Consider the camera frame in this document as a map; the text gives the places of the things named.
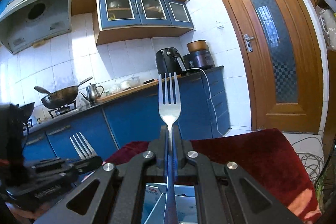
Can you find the light blue utensil box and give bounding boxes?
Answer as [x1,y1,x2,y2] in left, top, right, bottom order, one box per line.
[142,183,200,224]

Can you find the wooden door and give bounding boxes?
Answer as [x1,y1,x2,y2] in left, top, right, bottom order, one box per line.
[207,0,329,134]

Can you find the steel wok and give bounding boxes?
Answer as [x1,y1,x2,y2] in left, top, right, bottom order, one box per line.
[41,76,93,110]

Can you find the gas stove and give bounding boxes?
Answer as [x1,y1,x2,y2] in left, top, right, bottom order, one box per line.
[49,101,80,119]

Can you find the floral plush blanket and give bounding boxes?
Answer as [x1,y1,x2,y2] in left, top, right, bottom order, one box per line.
[105,128,322,224]

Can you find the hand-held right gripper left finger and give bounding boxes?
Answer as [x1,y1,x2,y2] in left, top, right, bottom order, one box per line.
[34,126,168,224]

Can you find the blue base cabinets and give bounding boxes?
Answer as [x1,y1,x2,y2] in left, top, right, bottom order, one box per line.
[22,66,231,161]

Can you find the dark rice cooker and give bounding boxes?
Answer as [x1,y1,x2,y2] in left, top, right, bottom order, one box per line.
[183,49,215,70]

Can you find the steel kettle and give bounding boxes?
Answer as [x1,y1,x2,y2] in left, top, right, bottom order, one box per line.
[79,83,105,104]

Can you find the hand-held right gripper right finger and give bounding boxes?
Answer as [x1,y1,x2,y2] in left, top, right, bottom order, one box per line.
[173,126,305,224]

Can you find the glass bowl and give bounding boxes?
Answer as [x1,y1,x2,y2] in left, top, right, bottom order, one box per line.
[119,76,140,90]

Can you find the grey range hood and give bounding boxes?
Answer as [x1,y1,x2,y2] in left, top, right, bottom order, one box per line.
[0,0,73,55]

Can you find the metal door handle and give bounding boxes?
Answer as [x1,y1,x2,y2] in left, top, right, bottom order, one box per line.
[244,34,255,53]

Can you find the metal ladle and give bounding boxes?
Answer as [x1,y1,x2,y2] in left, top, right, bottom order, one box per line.
[34,86,53,99]

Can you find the silver fork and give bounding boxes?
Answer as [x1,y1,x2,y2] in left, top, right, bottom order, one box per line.
[158,73,182,224]
[69,132,97,160]

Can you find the black air fryer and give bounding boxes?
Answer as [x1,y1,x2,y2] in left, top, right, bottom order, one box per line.
[156,47,188,76]

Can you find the wooden cutting board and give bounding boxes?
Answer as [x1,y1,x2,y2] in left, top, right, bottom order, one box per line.
[96,78,161,104]

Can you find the brown pot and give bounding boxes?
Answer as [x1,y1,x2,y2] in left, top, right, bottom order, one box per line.
[186,40,208,54]

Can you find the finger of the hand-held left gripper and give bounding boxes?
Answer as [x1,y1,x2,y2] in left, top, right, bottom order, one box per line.
[31,156,103,172]
[24,165,80,201]

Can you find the black wok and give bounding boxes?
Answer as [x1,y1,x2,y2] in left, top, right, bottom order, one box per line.
[18,102,35,120]

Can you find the white power cable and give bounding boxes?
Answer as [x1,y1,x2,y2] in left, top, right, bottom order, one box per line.
[187,68,229,137]

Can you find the glass door wall cabinet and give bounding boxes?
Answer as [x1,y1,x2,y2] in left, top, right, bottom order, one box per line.
[95,0,195,46]

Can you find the grey cable coil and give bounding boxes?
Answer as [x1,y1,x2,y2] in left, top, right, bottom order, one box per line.
[290,136,326,183]

